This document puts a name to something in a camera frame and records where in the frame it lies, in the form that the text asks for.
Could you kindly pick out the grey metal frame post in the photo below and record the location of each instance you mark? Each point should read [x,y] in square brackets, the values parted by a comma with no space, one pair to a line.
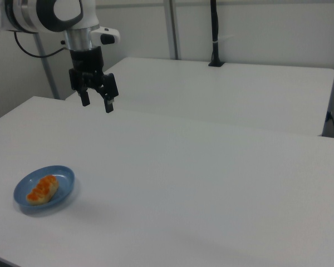
[173,29]
[46,64]

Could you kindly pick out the bread roll with orange topping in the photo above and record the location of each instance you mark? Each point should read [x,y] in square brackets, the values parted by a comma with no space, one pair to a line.
[42,189]

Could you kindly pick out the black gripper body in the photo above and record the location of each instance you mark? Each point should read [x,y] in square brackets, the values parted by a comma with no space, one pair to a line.
[87,65]

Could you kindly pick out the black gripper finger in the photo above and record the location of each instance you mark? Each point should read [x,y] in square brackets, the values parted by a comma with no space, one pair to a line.
[108,105]
[85,99]

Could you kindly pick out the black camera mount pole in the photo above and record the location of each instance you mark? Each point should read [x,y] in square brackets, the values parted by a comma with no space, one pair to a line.
[215,33]

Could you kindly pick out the blue oval plate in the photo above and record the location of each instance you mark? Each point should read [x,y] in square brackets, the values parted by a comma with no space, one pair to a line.
[44,189]

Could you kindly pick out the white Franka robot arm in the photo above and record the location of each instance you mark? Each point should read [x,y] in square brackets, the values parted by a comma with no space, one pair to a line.
[39,14]

